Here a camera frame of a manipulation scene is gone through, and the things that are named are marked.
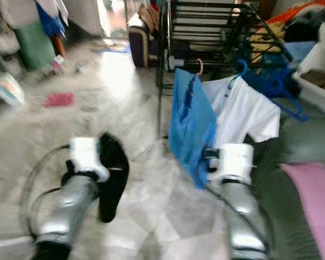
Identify black garment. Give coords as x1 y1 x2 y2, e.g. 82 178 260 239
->
62 132 131 224

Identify pink hanger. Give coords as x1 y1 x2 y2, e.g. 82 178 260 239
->
192 58 205 76

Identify blue shirt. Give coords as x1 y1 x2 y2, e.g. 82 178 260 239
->
168 68 217 190

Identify white shirt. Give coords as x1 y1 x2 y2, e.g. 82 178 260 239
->
203 76 282 150

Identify grey-green sofa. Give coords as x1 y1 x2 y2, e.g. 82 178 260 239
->
255 97 325 260

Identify dark blue bag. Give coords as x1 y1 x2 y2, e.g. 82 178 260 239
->
238 51 301 98

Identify pink mat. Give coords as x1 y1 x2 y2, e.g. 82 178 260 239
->
282 161 325 260

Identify white storage box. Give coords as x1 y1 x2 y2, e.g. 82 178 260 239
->
292 22 325 120

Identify mustard yellow cloth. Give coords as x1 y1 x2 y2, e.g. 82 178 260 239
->
249 22 285 63

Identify dark purple armchair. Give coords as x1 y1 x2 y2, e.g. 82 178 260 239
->
127 5 160 68

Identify black drying rack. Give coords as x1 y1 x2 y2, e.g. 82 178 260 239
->
154 0 298 136

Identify printed white carton bag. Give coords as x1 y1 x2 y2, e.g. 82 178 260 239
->
0 73 25 106

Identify white stick with black tip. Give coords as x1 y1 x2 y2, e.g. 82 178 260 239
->
0 236 36 250

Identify blue floor mat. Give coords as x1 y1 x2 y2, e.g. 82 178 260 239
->
91 42 128 54

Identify white drawer storage rack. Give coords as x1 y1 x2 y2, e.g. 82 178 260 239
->
0 0 25 76

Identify red floor cloth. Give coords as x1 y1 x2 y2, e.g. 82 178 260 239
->
43 92 75 108

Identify orange cloth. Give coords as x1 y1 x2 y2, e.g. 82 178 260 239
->
265 0 325 25

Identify small pink bottle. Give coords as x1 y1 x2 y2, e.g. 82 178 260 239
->
51 54 66 75

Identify green bin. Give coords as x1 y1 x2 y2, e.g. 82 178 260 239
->
14 21 57 70

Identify dark blue hanging cloth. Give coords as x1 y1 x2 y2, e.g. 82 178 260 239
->
37 0 68 38

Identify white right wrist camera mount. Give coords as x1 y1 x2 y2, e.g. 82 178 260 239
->
214 143 254 185

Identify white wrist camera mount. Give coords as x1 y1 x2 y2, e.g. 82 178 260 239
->
214 143 254 185
69 137 110 182

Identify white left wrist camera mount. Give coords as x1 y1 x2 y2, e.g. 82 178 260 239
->
69 137 110 182

